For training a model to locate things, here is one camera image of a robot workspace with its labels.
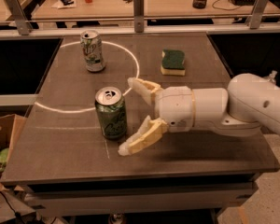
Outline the middle metal bracket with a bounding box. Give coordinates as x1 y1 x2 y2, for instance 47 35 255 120
133 0 144 33

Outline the clear plastic bottle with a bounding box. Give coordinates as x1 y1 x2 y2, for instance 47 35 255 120
264 70 277 84

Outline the green soda can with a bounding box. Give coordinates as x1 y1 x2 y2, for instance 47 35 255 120
95 87 127 140

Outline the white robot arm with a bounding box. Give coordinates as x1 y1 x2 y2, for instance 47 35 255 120
119 74 280 156

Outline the cardboard box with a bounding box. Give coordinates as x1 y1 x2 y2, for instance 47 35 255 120
0 114 26 178

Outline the right metal bracket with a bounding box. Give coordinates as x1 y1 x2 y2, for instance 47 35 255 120
245 0 269 29

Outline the metal bracket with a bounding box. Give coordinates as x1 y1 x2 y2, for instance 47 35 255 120
5 0 32 35
133 0 144 33
245 0 269 29

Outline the can under table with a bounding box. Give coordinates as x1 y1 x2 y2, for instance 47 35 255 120
108 214 126 224

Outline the black mesh cup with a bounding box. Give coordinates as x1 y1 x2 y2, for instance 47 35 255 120
192 0 207 9

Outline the black cable on desk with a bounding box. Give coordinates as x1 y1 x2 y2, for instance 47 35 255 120
211 0 243 11

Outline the white 7up can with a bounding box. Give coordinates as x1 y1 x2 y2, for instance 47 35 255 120
80 30 105 73

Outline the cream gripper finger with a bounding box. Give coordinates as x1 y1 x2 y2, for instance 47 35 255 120
128 77 162 105
118 116 168 156

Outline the black floor cable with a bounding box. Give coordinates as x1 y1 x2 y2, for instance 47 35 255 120
0 184 26 224

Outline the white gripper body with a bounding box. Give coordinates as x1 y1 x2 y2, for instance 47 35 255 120
155 86 194 133

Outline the left metal bracket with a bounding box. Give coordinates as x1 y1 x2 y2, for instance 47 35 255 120
5 0 32 35

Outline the green and yellow sponge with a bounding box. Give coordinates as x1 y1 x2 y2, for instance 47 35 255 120
161 49 186 76

